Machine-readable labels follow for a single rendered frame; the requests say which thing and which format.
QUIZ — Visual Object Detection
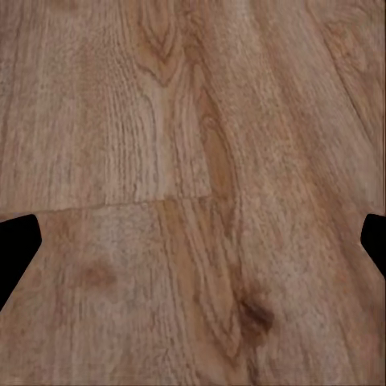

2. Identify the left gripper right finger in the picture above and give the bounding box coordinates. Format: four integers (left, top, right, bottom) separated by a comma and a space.
360, 214, 386, 278

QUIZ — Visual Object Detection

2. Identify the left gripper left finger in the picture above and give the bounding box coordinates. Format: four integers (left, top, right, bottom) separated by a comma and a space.
0, 214, 42, 311

